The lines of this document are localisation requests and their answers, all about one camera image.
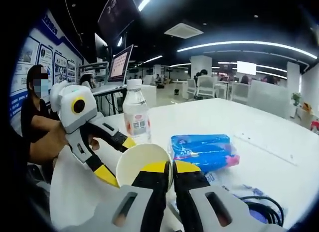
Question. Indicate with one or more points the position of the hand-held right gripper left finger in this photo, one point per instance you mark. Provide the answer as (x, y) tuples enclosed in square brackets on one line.
[(149, 187)]

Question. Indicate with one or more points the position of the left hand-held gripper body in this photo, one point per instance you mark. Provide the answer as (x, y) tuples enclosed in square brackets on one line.
[(72, 117)]

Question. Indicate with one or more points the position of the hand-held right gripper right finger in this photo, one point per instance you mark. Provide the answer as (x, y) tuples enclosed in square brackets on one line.
[(192, 187)]

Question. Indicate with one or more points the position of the white paper cup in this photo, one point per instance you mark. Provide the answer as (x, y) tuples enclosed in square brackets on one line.
[(139, 157)]

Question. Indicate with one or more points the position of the clear plastic water bottle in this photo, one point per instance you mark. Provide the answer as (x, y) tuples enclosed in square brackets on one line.
[(136, 112)]

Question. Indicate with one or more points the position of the white printed plastic bag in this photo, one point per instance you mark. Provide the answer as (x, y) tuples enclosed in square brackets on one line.
[(229, 187)]

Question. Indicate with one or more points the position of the blue tissue pack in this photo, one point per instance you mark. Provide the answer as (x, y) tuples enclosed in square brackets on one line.
[(202, 149)]

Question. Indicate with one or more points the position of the blue round disc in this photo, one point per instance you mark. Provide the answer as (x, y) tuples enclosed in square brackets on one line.
[(258, 214)]

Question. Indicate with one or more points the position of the person's left hand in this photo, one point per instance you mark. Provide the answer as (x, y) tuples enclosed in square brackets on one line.
[(58, 142)]

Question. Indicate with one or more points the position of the black laptop desk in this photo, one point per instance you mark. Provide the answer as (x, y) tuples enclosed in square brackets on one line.
[(109, 97)]

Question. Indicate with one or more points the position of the open laptop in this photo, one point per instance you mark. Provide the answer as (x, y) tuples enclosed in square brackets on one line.
[(120, 65)]

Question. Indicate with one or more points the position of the person's dark shirt torso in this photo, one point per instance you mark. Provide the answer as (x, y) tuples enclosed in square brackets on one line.
[(27, 187)]

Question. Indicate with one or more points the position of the white table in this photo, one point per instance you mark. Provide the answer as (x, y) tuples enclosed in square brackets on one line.
[(224, 117)]

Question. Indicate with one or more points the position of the row of white office chairs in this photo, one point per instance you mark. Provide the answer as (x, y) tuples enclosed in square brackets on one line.
[(207, 87)]

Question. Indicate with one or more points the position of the dark hanging screen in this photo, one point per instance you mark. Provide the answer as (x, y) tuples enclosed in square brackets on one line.
[(117, 10)]

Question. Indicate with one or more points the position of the white partition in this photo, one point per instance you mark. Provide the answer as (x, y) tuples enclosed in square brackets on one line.
[(269, 99)]

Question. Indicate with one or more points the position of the ceiling air conditioner vent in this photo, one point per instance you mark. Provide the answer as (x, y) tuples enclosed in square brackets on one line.
[(183, 31)]

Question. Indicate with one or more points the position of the white hanging monitor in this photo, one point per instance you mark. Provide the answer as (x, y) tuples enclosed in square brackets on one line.
[(246, 68)]

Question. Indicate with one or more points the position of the potted plant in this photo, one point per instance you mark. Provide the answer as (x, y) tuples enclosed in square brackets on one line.
[(296, 98)]

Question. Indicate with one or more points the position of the long ceiling strip light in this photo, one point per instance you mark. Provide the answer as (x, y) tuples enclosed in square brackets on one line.
[(147, 1)]

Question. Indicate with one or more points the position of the orange toy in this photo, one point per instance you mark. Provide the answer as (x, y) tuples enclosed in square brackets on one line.
[(307, 106)]

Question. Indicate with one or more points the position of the curved ceiling strip light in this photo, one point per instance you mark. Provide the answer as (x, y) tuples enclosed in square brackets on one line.
[(249, 43)]

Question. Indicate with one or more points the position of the blue white wall poster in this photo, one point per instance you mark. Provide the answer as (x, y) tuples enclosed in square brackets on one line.
[(54, 60)]

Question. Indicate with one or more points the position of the black wall monitor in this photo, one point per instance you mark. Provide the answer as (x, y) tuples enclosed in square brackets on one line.
[(101, 47)]

